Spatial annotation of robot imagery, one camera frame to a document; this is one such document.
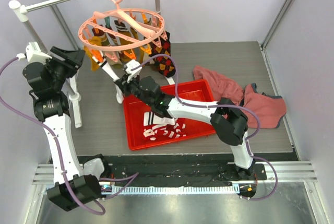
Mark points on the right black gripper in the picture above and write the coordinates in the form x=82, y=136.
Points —
x=121, y=83

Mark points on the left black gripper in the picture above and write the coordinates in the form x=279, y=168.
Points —
x=72, y=59

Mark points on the white black striped sock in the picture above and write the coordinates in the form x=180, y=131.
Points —
x=108, y=69
x=151, y=118

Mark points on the red santa sock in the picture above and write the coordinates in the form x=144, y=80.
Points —
x=149, y=135

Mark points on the red white striped sock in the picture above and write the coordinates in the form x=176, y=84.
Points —
x=173, y=131
x=160, y=129

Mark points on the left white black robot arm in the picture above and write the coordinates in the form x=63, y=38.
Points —
x=75, y=184

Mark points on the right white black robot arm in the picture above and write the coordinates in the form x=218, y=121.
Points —
x=167, y=112

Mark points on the pink round clip hanger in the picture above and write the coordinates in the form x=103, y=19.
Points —
x=115, y=34

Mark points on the beige brown striped sock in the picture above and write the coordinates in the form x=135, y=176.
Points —
x=110, y=40

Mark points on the black argyle sock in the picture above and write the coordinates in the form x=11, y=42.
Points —
x=163, y=64

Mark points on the white clothes rack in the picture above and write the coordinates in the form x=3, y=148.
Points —
x=21, y=11

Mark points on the red plastic tray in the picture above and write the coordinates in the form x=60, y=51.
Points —
x=134, y=109

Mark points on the pink crumpled garment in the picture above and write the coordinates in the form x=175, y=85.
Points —
x=269, y=109

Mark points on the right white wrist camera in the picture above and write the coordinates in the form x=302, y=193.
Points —
x=132, y=69

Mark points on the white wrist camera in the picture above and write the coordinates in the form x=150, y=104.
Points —
x=132, y=69
x=33, y=54

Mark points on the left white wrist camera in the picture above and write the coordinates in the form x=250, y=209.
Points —
x=33, y=54

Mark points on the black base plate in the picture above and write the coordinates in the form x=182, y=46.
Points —
x=181, y=170

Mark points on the white slotted cable duct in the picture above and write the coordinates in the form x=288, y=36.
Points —
x=131, y=190

